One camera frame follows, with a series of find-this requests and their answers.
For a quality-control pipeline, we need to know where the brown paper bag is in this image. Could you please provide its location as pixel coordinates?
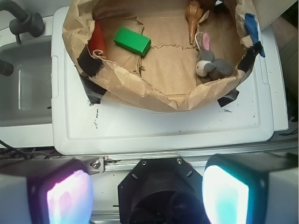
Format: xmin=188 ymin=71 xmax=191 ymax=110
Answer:
xmin=62 ymin=0 xmax=256 ymax=112

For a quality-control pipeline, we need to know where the orange toy carrot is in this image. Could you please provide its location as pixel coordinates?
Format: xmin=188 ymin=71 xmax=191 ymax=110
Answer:
xmin=88 ymin=21 xmax=107 ymax=57

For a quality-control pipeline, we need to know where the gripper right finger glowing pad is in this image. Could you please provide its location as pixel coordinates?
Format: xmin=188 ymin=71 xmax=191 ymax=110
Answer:
xmin=202 ymin=153 xmax=299 ymax=224

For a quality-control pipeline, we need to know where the black tape patch right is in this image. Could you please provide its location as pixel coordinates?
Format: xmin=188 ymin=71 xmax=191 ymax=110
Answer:
xmin=237 ymin=41 xmax=263 ymax=72

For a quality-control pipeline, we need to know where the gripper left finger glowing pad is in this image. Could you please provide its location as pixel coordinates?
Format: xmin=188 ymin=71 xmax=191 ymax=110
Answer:
xmin=0 ymin=159 xmax=93 ymax=224

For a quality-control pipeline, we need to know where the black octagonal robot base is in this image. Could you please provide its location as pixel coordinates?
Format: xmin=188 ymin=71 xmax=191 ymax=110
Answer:
xmin=118 ymin=157 xmax=210 ymax=224

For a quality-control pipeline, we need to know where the black tape patch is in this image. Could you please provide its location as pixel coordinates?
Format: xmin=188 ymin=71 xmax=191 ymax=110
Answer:
xmin=237 ymin=41 xmax=263 ymax=72
xmin=77 ymin=45 xmax=105 ymax=77

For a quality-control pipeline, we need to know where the gray plush bunny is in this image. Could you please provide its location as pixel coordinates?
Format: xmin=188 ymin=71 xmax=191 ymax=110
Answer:
xmin=195 ymin=32 xmax=234 ymax=83

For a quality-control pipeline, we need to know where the aluminium rail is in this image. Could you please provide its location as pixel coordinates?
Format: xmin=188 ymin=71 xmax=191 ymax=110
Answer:
xmin=77 ymin=139 xmax=299 ymax=171

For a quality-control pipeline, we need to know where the green rectangular block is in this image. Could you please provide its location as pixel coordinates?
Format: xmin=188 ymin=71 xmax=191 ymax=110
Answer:
xmin=114 ymin=27 xmax=151 ymax=56

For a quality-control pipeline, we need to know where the blue tape strip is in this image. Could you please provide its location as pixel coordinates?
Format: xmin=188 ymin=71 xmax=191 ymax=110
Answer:
xmin=244 ymin=13 xmax=265 ymax=58

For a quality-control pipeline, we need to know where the black tape patch left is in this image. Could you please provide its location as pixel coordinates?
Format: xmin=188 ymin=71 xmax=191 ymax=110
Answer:
xmin=77 ymin=45 xmax=105 ymax=77

